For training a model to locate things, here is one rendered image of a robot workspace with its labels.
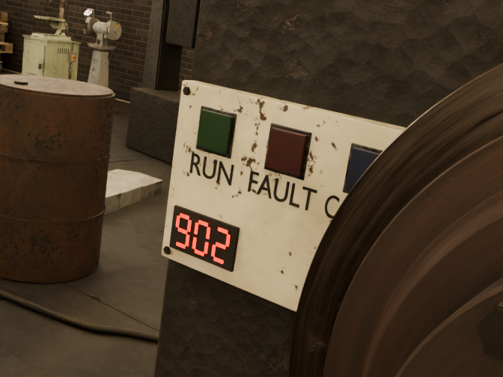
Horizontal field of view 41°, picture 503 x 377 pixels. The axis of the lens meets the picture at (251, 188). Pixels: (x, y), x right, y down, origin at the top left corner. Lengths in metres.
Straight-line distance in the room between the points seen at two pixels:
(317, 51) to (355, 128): 0.08
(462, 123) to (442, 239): 0.06
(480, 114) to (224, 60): 0.33
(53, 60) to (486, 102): 8.14
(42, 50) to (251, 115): 7.84
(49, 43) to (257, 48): 7.79
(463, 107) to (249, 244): 0.30
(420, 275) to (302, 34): 0.30
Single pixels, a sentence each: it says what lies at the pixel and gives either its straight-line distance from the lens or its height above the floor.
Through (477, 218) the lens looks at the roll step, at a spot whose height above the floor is 1.23.
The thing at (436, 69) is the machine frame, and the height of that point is 1.29.
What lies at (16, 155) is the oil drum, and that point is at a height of 0.59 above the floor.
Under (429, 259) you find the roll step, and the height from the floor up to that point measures 1.20.
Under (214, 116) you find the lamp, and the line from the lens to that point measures 0.63.
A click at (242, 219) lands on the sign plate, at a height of 1.13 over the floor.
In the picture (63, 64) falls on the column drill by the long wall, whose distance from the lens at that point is 8.55.
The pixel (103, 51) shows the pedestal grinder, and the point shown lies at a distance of 9.03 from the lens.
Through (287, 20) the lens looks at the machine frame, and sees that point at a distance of 0.62.
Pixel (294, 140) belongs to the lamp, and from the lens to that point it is 0.58.
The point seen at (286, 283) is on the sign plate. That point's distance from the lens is 0.61.
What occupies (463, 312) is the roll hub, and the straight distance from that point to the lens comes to 0.31.
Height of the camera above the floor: 1.31
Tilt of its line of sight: 14 degrees down
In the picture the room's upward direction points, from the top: 9 degrees clockwise
